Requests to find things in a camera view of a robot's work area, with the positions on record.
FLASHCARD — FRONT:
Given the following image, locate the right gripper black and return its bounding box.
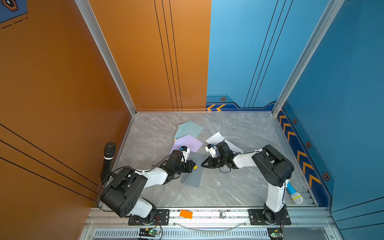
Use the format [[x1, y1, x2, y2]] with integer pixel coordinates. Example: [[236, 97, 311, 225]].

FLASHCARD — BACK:
[[200, 156, 227, 169]]

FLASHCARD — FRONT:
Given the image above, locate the grey envelope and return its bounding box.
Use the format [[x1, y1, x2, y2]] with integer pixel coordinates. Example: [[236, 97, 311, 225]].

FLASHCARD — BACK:
[[181, 152, 208, 188]]

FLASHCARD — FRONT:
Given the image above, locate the blue floral letter paper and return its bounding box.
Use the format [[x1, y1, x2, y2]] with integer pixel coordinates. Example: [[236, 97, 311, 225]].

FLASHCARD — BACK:
[[223, 139, 244, 153]]

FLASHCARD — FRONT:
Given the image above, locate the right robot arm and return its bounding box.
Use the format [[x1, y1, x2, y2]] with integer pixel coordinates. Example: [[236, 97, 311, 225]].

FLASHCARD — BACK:
[[201, 142, 295, 225]]

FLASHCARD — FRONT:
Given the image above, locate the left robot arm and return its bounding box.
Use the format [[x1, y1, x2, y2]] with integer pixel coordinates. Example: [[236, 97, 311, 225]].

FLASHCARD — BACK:
[[99, 150, 197, 224]]

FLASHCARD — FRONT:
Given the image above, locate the purple envelope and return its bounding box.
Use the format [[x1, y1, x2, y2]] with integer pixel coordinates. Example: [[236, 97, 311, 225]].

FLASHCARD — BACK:
[[170, 135, 203, 153]]

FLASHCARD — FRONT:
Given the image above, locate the teal envelope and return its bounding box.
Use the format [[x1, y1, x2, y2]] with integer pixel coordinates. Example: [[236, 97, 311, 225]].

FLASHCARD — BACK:
[[174, 121, 204, 140]]

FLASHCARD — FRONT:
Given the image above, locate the plain white paper sheet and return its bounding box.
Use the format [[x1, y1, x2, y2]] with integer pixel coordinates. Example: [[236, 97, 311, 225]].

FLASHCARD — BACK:
[[206, 132, 226, 145]]

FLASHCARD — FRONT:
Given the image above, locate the orange lego brick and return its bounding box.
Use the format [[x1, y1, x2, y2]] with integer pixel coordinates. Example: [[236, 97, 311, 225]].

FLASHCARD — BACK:
[[180, 209, 193, 220]]

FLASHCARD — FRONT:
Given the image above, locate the left green circuit board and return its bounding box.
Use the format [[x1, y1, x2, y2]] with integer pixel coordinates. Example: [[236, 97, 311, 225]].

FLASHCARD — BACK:
[[139, 228, 158, 239]]

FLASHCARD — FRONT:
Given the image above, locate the green circuit board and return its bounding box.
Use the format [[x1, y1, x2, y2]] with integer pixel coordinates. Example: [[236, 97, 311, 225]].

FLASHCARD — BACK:
[[139, 228, 158, 239], [267, 228, 284, 240]]

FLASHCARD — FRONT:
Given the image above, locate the black microphone on stand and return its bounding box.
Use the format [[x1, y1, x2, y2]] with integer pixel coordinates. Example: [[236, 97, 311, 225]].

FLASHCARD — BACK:
[[100, 142, 116, 186]]

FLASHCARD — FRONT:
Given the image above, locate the right green circuit board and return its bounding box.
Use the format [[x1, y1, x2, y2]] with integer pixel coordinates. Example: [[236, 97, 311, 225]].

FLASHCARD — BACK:
[[267, 228, 284, 240]]

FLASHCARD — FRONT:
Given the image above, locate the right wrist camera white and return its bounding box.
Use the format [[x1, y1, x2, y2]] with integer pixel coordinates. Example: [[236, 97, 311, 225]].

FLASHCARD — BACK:
[[205, 144, 219, 158]]

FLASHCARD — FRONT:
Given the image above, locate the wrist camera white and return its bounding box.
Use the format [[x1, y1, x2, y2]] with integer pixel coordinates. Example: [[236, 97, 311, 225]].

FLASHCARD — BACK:
[[179, 146, 191, 162], [205, 144, 219, 158]]

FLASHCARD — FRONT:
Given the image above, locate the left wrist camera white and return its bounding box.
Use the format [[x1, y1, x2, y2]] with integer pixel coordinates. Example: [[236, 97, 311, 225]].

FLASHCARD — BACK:
[[179, 146, 191, 162]]

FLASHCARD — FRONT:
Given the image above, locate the silver knob on rail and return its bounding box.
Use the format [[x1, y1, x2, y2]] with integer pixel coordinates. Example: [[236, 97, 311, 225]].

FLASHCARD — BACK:
[[220, 212, 227, 219]]

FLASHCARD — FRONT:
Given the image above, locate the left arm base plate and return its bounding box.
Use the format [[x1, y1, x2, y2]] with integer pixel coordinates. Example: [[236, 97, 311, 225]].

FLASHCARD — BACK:
[[128, 209, 170, 226]]

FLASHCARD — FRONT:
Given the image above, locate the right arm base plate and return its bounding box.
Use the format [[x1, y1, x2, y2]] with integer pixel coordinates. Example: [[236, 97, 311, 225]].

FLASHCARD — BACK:
[[248, 208, 292, 226]]

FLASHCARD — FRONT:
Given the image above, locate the aluminium front rail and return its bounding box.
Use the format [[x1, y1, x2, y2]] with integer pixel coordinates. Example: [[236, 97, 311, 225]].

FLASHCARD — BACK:
[[84, 207, 336, 229]]

